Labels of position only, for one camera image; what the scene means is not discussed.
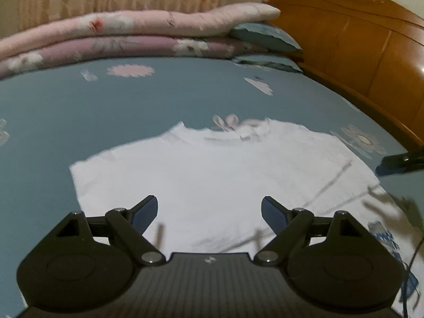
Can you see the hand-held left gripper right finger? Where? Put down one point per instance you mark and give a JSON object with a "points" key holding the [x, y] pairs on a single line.
{"points": [[273, 213]]}

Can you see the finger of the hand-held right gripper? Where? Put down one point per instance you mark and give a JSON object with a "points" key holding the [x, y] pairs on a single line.
{"points": [[397, 165]]}

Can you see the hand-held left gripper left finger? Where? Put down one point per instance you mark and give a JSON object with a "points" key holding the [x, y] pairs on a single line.
{"points": [[145, 212]]}

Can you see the white long-sleeved shirt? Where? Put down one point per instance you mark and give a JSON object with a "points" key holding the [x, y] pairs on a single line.
{"points": [[215, 172]]}

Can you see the bed with teal floral sheet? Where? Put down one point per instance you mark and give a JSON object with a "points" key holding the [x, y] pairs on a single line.
{"points": [[132, 106]]}

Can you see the wooden headboard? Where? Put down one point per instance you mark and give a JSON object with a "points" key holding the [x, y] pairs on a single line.
{"points": [[364, 46]]}

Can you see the teal pillow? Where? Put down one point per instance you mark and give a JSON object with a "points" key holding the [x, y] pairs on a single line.
{"points": [[265, 34], [268, 63]]}

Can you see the pink floral quilt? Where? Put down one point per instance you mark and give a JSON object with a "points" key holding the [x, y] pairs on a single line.
{"points": [[165, 23]]}

